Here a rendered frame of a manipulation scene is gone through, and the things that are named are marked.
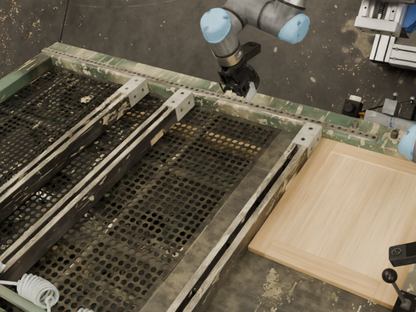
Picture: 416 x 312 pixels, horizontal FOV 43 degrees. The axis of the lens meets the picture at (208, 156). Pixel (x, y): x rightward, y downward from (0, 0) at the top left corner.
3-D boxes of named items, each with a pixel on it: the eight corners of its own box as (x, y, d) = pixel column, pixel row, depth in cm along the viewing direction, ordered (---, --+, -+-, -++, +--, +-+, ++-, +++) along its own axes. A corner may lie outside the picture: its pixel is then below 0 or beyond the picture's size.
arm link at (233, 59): (219, 33, 141) (246, 38, 137) (224, 44, 145) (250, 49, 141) (207, 55, 139) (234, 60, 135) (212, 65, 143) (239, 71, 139)
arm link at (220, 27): (236, 9, 128) (215, 34, 126) (247, 38, 137) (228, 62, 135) (212, 0, 132) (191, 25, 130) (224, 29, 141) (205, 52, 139)
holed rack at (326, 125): (378, 137, 184) (379, 135, 183) (376, 142, 182) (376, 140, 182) (46, 48, 260) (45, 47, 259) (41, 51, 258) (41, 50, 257)
